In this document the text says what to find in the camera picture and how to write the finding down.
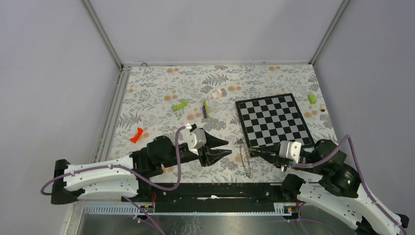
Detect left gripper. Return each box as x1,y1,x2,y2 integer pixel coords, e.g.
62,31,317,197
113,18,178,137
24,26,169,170
162,131,232,168

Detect large silver keyring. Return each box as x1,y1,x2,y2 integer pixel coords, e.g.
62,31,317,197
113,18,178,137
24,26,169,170
235,138,253,179

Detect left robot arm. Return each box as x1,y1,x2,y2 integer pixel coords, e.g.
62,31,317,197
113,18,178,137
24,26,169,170
49,128,232,205

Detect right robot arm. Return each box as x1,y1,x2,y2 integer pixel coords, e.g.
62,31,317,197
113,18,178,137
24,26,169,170
249,140,409,235

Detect black white chessboard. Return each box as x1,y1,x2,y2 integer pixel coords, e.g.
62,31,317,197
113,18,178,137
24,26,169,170
235,93,315,148

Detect green curved block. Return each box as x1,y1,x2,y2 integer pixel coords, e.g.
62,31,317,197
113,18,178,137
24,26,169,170
172,100,187,112

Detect cream toy block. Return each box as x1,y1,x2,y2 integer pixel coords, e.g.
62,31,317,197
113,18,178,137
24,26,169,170
211,89,223,99

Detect small green block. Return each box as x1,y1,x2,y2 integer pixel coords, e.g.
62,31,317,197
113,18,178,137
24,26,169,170
307,94,317,105

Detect floral table mat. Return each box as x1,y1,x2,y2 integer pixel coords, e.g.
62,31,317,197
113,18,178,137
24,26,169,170
97,65,340,183

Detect red curved block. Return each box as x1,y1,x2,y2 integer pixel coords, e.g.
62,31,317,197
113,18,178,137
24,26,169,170
130,128,144,143

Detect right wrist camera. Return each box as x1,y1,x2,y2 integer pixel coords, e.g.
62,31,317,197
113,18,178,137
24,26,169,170
278,141,302,164

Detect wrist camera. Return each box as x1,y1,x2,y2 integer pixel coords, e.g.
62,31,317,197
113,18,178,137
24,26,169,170
278,141,302,164
185,123,206,152

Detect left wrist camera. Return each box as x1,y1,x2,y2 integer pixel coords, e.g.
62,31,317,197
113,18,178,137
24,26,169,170
185,123,206,152

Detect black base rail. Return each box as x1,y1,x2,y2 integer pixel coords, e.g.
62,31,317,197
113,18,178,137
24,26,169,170
130,183,298,213

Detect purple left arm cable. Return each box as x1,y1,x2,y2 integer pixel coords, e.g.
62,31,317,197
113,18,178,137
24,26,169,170
40,125,192,235

